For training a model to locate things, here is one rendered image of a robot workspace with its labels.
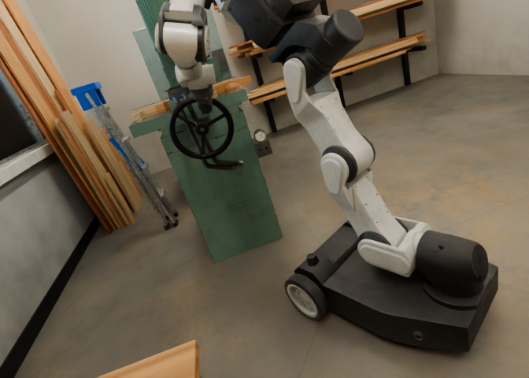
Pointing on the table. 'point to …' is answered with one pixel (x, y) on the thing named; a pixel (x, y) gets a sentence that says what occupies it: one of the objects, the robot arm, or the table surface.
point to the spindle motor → (151, 1)
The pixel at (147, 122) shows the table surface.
